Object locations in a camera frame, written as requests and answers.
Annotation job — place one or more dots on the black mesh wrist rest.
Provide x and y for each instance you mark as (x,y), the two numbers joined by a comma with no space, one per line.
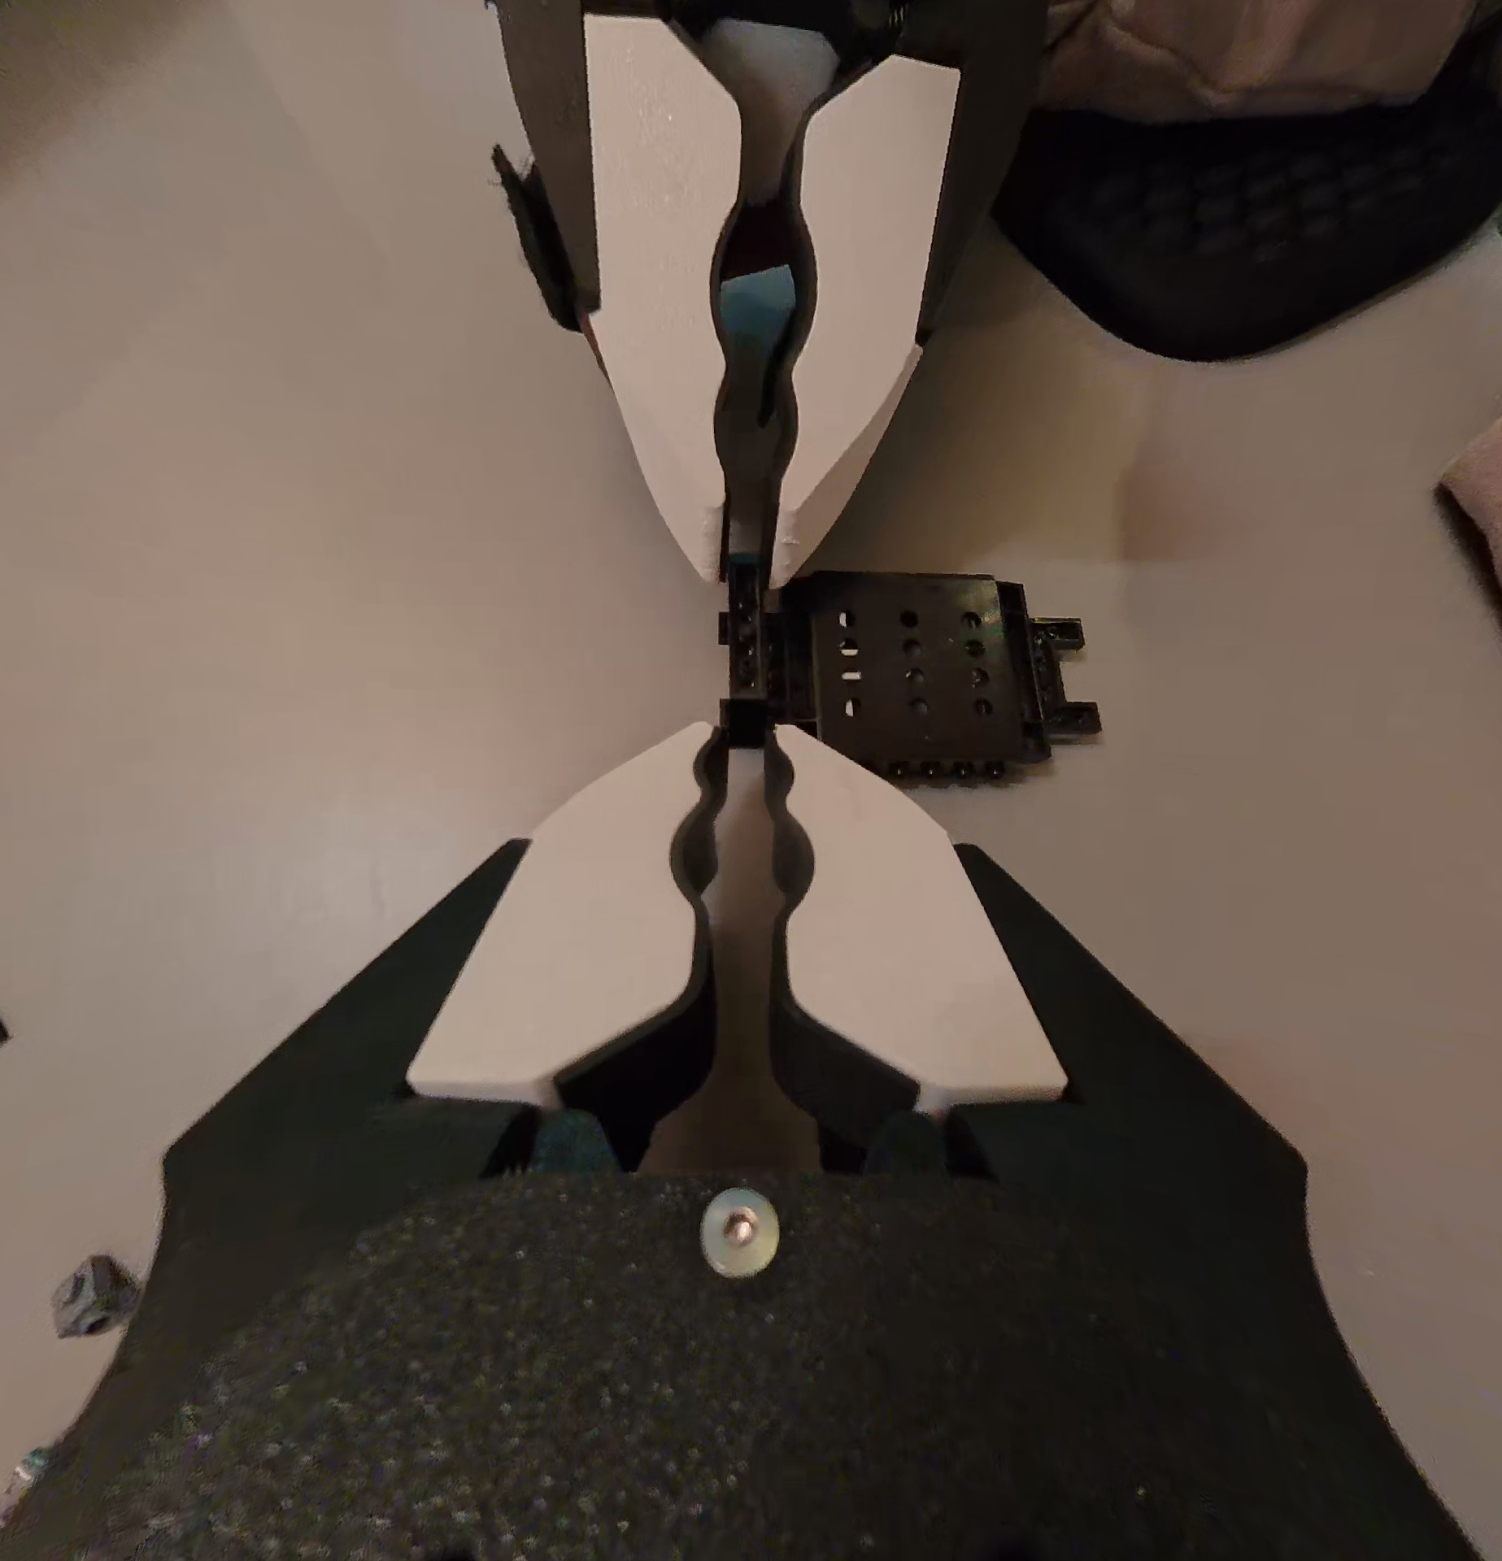
(1251,232)

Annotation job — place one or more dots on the grey desk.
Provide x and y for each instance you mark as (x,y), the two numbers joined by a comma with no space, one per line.
(275,610)

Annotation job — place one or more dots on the person's beige sweatshirt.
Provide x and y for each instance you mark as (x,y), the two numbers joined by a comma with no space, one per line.
(1251,49)

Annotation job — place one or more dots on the scattered small toy bricks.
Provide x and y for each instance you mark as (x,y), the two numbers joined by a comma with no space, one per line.
(92,1295)

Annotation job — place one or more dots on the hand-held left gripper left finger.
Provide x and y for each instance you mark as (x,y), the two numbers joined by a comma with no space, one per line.
(555,952)

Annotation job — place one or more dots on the black toy car chassis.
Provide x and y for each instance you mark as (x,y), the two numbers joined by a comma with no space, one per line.
(934,664)

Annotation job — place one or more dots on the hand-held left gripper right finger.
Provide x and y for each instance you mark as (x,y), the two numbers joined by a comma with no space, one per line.
(909,952)

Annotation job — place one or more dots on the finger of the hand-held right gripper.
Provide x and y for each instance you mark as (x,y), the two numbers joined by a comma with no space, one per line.
(653,245)
(873,245)

